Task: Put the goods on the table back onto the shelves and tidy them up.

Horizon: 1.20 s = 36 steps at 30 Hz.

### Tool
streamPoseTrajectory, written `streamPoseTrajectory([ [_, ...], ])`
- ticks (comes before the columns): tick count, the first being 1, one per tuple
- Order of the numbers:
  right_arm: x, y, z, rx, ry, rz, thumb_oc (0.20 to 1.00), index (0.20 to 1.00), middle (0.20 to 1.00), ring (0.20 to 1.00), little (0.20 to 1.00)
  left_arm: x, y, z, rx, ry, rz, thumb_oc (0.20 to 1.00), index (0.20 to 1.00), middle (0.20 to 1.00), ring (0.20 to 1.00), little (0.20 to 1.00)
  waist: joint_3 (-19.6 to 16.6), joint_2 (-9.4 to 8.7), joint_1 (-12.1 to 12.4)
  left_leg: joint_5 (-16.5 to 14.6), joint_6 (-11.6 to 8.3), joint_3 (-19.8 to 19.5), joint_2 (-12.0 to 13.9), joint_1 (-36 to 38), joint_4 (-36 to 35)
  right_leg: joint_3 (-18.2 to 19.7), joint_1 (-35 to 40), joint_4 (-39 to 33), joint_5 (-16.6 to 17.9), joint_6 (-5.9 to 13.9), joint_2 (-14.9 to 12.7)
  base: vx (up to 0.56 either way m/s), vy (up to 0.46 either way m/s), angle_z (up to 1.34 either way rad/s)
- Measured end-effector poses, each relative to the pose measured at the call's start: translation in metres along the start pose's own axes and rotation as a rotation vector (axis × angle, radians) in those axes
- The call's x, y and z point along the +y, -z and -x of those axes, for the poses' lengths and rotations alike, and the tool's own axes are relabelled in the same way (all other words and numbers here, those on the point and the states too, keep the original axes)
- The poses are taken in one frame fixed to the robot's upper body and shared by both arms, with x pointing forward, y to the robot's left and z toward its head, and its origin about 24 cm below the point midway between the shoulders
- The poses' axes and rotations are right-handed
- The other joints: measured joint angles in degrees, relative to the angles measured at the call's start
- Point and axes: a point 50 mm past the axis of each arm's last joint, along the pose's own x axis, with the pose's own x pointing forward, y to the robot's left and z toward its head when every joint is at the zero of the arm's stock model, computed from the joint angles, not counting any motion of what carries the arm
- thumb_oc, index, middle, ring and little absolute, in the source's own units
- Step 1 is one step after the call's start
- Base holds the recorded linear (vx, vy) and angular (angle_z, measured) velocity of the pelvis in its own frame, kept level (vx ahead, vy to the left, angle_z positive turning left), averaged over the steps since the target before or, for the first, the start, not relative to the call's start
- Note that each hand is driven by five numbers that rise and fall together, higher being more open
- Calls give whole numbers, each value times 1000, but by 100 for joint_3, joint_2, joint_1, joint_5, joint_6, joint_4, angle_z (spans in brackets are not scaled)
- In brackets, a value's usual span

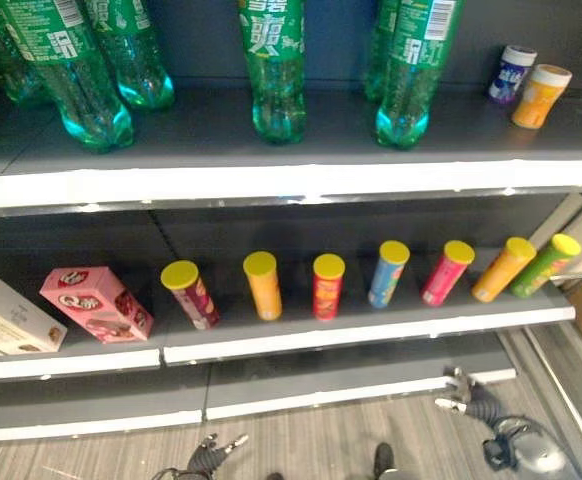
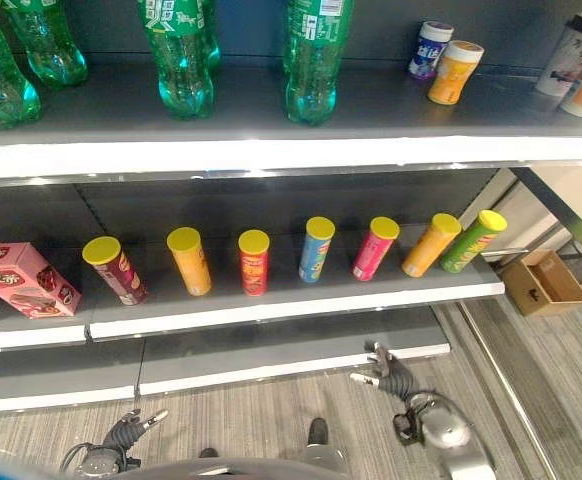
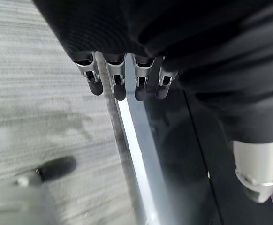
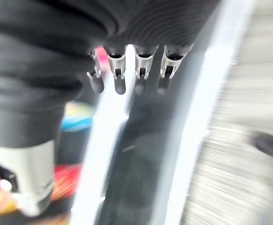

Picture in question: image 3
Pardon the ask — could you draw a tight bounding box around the black table with silver edge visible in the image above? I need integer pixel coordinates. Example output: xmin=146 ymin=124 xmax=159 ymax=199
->
xmin=95 ymin=51 xmax=273 ymax=225

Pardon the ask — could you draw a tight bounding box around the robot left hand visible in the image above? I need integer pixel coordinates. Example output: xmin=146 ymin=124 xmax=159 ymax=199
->
xmin=32 ymin=0 xmax=273 ymax=203

